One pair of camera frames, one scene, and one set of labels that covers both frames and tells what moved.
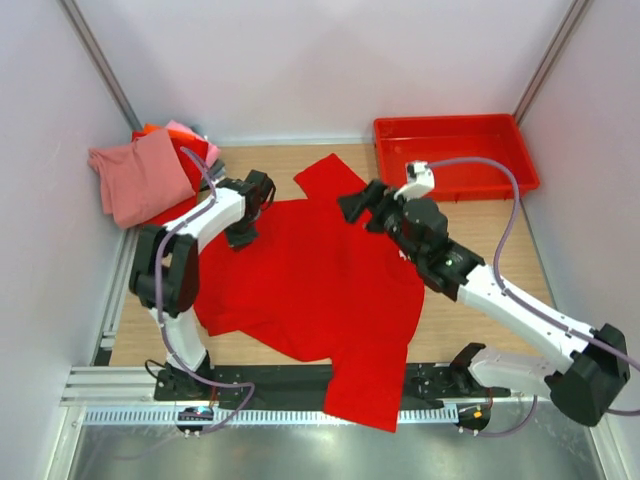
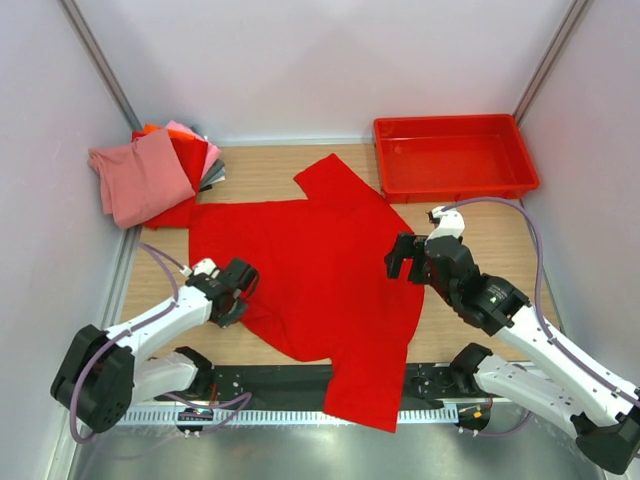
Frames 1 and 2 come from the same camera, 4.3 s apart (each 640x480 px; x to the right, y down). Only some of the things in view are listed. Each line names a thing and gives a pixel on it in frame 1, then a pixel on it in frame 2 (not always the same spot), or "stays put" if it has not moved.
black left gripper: (240, 241) -> (224, 321)
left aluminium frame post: (108, 75) stays put
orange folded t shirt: (150, 127) stays put
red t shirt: (303, 273) stays put
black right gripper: (352, 205) -> (406, 247)
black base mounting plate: (426, 383) stays put
